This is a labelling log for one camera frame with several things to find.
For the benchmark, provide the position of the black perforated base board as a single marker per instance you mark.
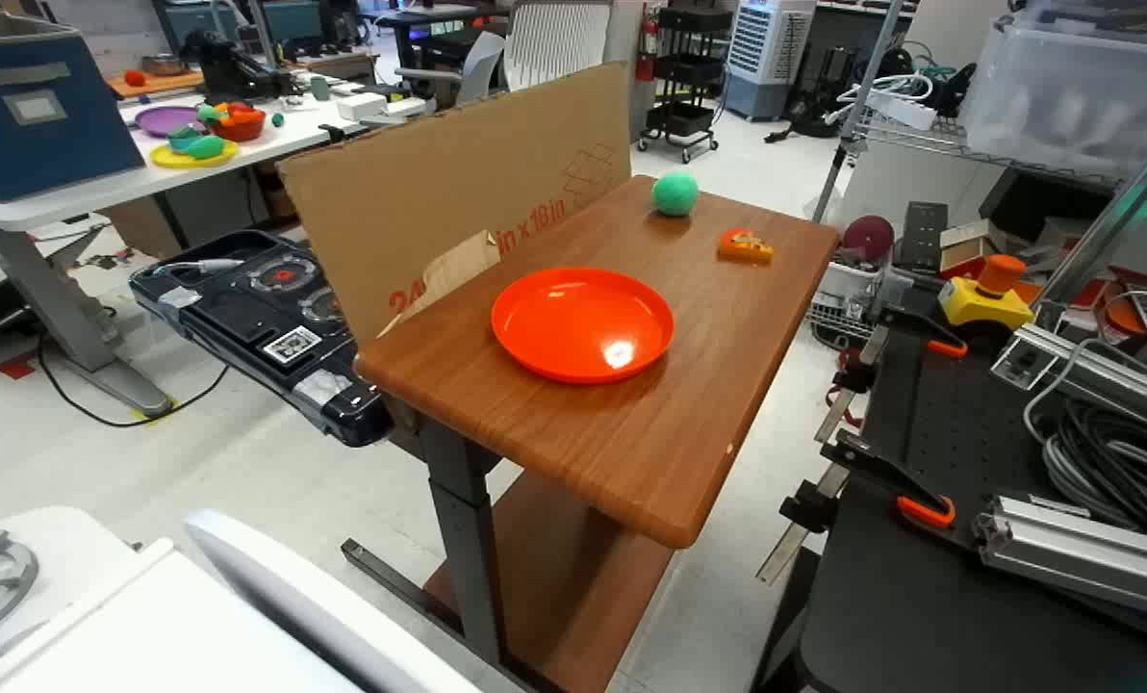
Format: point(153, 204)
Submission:
point(933, 603)

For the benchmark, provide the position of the white portable air conditioner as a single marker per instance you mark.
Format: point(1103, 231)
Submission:
point(763, 57)

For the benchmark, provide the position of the clear plastic storage bin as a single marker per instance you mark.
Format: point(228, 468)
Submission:
point(1087, 89)

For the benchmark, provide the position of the brown wooden table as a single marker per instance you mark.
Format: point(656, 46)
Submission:
point(675, 427)

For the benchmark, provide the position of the yellow plate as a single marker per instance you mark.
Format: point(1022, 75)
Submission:
point(170, 160)

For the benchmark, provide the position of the yellow emergency stop button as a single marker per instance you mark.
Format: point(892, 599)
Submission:
point(978, 303)

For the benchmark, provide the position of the purple plate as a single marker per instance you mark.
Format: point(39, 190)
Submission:
point(162, 120)

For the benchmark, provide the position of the black open equipment case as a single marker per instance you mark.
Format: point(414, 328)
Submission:
point(258, 328)

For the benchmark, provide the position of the green toy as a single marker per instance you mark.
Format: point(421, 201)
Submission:
point(198, 142)

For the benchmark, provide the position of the orange pizza slice toy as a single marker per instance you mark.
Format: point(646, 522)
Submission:
point(746, 247)

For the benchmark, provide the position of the slanted metal pole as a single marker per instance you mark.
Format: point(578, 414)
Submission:
point(855, 109)

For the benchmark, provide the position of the black wheeled shelf cart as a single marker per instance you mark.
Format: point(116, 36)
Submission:
point(686, 77)

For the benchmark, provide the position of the aluminium extrusion bar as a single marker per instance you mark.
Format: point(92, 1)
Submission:
point(1087, 551)
point(1087, 371)

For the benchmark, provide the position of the dark flat remote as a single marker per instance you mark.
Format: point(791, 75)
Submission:
point(920, 231)

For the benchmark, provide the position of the maroon round object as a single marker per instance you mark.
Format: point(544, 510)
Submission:
point(866, 238)

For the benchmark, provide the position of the red fire extinguisher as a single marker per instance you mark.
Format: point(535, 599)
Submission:
point(648, 45)

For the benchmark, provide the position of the red bowl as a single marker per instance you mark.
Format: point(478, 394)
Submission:
point(242, 123)

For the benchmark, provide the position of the blue box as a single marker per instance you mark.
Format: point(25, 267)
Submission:
point(35, 118)

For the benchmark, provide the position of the white desk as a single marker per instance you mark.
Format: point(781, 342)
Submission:
point(97, 186)

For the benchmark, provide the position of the brown cardboard panel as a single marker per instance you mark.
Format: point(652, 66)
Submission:
point(446, 177)

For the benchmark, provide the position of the grey office chair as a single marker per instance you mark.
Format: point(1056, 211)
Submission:
point(484, 66)

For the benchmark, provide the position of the white machine housing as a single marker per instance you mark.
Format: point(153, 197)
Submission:
point(153, 630)

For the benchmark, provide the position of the orange plate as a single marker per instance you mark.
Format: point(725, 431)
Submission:
point(578, 319)

